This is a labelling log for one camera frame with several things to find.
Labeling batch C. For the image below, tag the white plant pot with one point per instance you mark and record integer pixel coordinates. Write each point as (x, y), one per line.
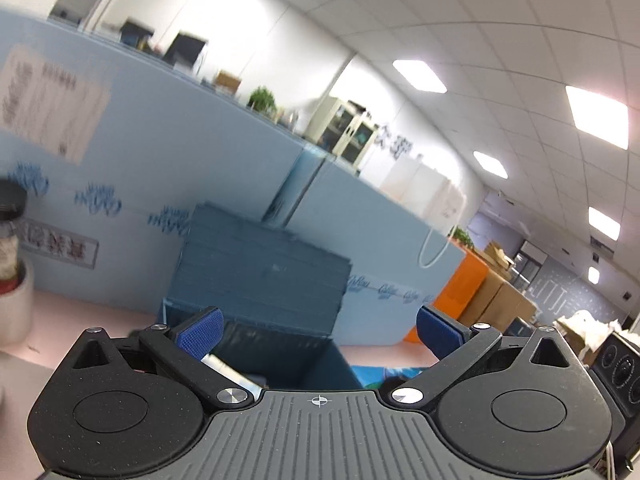
(15, 315)

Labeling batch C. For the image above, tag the stack of brown cardboard boxes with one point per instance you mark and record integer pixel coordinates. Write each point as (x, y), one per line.
(505, 292)

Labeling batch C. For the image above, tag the blue patterned mat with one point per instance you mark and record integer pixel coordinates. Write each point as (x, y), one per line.
(385, 374)

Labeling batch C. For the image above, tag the small brown cardboard box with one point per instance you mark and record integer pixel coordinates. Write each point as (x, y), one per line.
(227, 81)

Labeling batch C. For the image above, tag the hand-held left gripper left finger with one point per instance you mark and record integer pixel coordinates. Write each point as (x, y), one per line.
(201, 332)

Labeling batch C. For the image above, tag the blue lidded storage box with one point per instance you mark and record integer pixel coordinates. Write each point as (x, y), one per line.
(265, 280)

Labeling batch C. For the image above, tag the light blue partition panel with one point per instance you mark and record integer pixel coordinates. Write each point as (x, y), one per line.
(380, 240)

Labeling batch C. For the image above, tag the green leafy plant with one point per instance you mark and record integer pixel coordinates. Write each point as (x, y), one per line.
(462, 236)

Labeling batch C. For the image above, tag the large light blue carton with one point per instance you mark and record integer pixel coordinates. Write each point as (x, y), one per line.
(175, 150)

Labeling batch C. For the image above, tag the black-capped jar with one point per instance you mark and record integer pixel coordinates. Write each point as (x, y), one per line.
(9, 240)

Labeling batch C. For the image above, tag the ceiling light panel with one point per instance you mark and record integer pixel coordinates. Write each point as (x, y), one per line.
(597, 117)
(419, 76)
(604, 223)
(491, 165)

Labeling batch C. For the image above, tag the green potted plant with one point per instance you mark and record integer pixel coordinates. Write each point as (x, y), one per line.
(262, 99)

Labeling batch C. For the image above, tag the cream glass-door cabinet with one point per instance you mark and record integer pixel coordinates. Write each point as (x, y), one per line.
(342, 130)

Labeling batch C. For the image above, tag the black appliance with dials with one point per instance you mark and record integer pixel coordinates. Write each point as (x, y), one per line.
(617, 375)

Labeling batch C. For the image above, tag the grey desk mat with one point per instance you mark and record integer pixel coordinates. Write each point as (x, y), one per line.
(20, 375)

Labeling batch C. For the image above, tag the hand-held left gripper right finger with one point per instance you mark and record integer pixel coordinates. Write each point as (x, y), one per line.
(436, 331)

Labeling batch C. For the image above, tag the orange box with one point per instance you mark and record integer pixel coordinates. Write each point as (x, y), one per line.
(462, 290)

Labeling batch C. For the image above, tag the black monitor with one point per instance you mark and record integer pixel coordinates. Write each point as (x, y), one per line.
(185, 50)

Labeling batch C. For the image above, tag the crumpled white paper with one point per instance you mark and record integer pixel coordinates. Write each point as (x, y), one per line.
(590, 327)

